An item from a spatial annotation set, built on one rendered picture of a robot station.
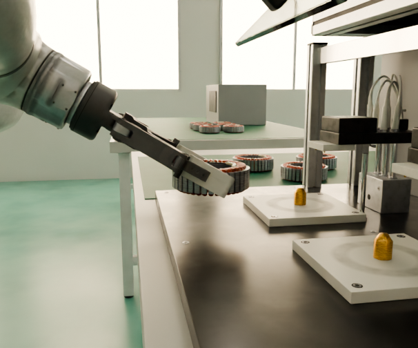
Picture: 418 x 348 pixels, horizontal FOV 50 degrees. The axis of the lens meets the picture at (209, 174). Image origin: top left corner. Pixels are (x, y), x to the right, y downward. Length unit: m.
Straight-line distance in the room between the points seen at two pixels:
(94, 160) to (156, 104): 0.94
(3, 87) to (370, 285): 0.46
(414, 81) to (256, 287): 0.58
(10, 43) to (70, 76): 0.14
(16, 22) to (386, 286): 0.41
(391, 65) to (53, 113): 0.66
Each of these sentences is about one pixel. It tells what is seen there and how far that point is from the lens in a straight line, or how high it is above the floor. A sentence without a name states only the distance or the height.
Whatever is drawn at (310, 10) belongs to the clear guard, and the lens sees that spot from 0.30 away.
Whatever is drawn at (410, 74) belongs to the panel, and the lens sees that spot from 0.93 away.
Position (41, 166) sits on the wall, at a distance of 5.30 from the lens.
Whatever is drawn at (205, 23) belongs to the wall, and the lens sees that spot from 5.28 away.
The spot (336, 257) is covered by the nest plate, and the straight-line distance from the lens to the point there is 0.52.
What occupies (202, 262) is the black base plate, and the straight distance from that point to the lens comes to 0.52.
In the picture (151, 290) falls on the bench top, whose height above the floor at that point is 0.75.
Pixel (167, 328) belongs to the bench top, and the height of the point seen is 0.75.
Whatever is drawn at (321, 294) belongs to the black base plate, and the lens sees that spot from 0.46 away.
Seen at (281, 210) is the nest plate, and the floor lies 0.78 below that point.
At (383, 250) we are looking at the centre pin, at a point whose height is 0.79.
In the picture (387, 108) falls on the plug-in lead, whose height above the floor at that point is 0.93.
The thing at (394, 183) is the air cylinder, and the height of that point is 0.82.
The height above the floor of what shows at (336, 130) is 0.90.
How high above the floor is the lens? 0.96
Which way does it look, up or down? 10 degrees down
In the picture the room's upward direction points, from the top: straight up
